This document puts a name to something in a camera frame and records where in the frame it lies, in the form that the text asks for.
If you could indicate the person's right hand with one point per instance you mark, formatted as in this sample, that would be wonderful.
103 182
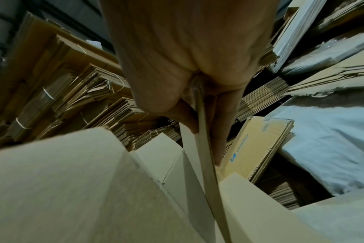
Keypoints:
188 42

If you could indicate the brown cardboard box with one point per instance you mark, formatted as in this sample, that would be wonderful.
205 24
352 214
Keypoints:
68 190

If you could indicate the stacks of flat cardboard bundles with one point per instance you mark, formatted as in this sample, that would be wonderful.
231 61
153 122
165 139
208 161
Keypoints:
50 95

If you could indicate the pale flat board bundle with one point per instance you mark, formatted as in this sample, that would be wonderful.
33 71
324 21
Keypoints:
299 28

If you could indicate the yellow carton with blue print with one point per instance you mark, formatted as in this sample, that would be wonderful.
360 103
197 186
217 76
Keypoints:
260 142

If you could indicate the white plastic sack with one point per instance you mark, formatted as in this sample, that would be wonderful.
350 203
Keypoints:
332 137

